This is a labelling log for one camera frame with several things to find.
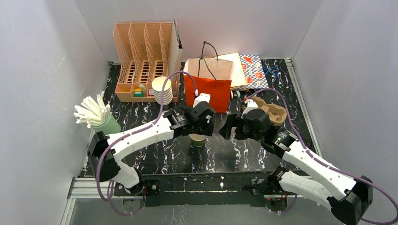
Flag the blue checkered paper bag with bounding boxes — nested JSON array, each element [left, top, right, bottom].
[[238, 54, 269, 90]]

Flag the orange paper bag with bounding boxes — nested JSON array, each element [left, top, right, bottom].
[[184, 55, 234, 113]]

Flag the white wrapped straws bundle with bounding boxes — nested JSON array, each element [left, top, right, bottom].
[[73, 92, 111, 128]]

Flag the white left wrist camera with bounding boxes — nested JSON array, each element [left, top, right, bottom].
[[193, 93, 211, 107]]

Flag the green stamp box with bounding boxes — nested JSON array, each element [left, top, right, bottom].
[[134, 91, 144, 98]]

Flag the blue rubber bands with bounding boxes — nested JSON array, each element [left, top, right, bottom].
[[262, 66, 279, 78]]

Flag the translucent white bottle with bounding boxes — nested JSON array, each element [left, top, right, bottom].
[[139, 84, 147, 92]]

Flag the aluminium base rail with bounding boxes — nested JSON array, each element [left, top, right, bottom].
[[67, 177, 346, 199]]

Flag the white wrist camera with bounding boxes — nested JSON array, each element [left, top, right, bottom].
[[242, 99, 258, 115], [193, 93, 211, 107]]

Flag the cream paper bag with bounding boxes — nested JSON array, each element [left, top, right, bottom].
[[218, 52, 247, 89]]

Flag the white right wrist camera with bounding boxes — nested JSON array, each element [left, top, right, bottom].
[[242, 99, 258, 115]]

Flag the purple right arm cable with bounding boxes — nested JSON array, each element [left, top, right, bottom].
[[245, 88, 398, 225]]

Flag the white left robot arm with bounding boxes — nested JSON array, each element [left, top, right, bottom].
[[90, 94, 216, 189]]

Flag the pink desk organizer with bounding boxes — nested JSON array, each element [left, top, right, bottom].
[[113, 21, 183, 102]]

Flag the brown pulp cup carrier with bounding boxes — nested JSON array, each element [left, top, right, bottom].
[[251, 96, 287, 126]]

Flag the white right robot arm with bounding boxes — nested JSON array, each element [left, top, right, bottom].
[[219, 109, 373, 225]]

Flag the stack of white paper cups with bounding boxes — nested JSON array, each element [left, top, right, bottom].
[[152, 76, 173, 105]]

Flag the green white paper coffee cup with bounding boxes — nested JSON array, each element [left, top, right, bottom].
[[189, 134, 207, 147]]

